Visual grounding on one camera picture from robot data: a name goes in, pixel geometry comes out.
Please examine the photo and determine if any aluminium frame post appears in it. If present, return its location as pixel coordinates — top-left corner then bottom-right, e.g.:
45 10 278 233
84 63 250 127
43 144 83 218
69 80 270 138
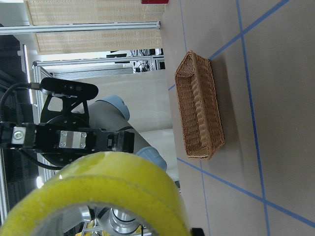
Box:
0 21 161 35

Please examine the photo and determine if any yellow tape roll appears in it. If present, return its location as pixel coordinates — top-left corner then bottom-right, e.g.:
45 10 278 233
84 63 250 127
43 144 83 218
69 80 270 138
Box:
0 152 190 236

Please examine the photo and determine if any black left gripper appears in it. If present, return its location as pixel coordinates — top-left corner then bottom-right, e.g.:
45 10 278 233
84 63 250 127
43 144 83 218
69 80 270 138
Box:
0 116 135 167

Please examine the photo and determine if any brown wicker basket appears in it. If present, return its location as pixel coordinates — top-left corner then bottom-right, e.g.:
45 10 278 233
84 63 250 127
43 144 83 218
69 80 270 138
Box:
175 51 225 160

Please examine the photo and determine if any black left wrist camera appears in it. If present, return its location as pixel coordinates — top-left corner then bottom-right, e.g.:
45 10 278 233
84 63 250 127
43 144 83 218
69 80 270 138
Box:
40 77 98 101

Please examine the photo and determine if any red cylinder bottle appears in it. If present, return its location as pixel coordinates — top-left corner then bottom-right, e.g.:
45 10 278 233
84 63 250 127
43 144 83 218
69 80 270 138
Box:
141 0 169 4

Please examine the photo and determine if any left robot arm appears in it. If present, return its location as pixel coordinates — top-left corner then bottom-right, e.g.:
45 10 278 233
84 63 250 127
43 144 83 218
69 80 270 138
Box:
0 97 190 236

